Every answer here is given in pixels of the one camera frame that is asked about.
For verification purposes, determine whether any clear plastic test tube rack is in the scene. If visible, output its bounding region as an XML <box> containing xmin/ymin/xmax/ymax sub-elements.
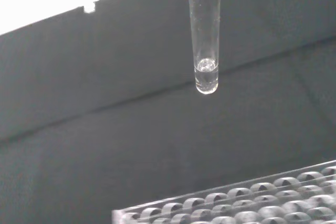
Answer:
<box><xmin>111</xmin><ymin>159</ymin><xmax>336</xmax><ymax>224</ymax></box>

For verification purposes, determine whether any small clear plastic clip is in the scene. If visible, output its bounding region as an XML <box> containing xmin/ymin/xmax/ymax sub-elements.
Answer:
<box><xmin>83</xmin><ymin>1</ymin><xmax>96</xmax><ymax>13</ymax></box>

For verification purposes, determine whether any black bench cloth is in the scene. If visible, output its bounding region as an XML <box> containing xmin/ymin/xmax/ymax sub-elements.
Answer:
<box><xmin>0</xmin><ymin>0</ymin><xmax>336</xmax><ymax>224</ymax></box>

